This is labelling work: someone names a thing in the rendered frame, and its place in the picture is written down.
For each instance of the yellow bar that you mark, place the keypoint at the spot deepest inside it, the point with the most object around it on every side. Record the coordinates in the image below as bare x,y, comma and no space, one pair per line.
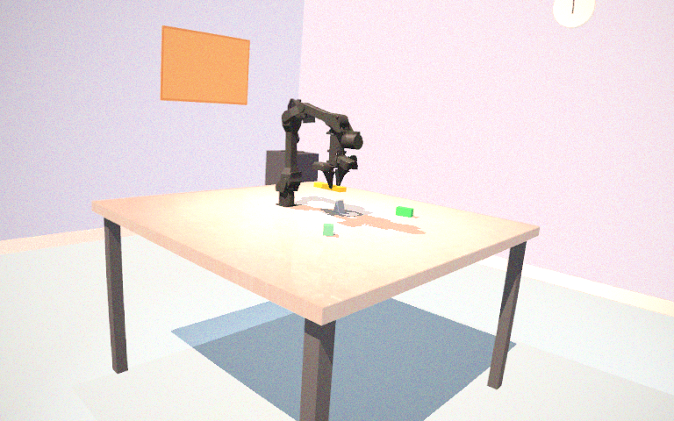
325,186

